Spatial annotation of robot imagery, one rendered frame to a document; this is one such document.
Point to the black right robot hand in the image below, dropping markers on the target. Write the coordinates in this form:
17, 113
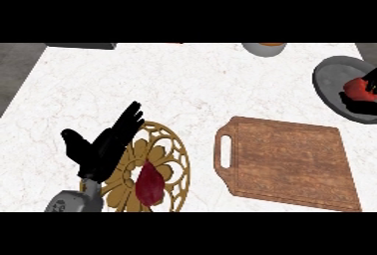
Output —
363, 105

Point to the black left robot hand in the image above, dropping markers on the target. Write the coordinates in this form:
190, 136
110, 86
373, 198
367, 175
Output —
103, 149

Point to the red bell pepper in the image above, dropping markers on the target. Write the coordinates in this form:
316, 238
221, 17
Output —
357, 90

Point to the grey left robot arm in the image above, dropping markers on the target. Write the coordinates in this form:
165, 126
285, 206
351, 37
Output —
79, 199

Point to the grey pan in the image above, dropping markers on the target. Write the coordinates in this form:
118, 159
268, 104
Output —
335, 83

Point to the brown wooden cutting board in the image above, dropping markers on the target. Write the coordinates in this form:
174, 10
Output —
291, 164

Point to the gold round openwork trivet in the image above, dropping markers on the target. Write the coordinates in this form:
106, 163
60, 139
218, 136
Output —
169, 149

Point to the dark red sweet potato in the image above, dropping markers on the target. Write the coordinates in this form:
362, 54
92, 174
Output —
150, 186

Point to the grey bowl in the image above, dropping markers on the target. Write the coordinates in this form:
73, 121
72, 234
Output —
264, 49

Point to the dark grey flat block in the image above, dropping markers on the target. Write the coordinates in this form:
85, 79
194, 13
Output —
81, 45

